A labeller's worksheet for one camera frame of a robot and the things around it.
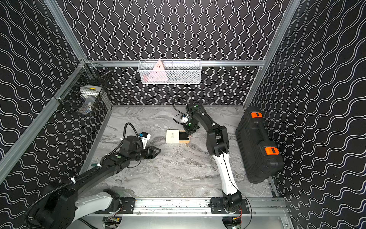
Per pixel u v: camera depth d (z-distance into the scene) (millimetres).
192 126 898
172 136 976
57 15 718
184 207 762
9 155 517
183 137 997
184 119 951
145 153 732
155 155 763
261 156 663
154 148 761
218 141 653
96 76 1008
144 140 764
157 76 901
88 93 817
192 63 922
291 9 701
